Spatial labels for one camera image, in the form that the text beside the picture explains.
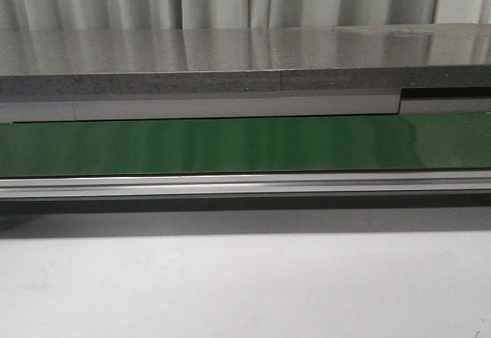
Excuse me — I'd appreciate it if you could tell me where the grey stone counter slab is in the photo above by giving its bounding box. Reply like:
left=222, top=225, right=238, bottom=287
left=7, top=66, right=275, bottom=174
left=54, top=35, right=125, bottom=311
left=0, top=23, right=491, bottom=123

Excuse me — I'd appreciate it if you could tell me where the green conveyor belt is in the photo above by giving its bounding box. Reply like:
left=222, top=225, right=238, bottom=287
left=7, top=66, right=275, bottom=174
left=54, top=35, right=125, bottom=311
left=1, top=113, right=490, bottom=178

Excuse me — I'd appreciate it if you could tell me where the aluminium conveyor frame rail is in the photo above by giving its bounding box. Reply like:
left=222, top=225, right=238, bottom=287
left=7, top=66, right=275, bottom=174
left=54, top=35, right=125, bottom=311
left=1, top=169, right=490, bottom=199

